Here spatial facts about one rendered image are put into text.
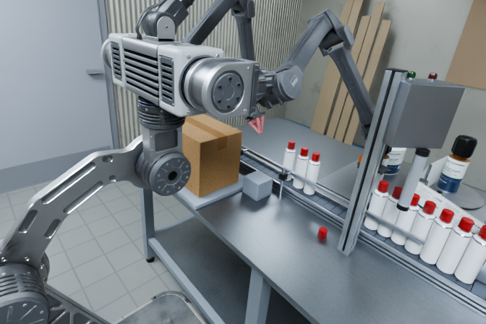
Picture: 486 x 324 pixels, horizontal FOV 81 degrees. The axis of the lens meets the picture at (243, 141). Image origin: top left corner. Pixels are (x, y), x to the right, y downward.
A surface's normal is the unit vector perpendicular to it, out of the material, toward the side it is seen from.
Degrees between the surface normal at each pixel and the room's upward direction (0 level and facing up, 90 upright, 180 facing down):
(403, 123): 90
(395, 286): 0
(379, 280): 0
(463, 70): 90
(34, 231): 90
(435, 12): 90
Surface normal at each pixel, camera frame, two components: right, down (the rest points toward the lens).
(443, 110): 0.12, 0.40
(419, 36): -0.72, 0.22
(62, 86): 0.69, 0.33
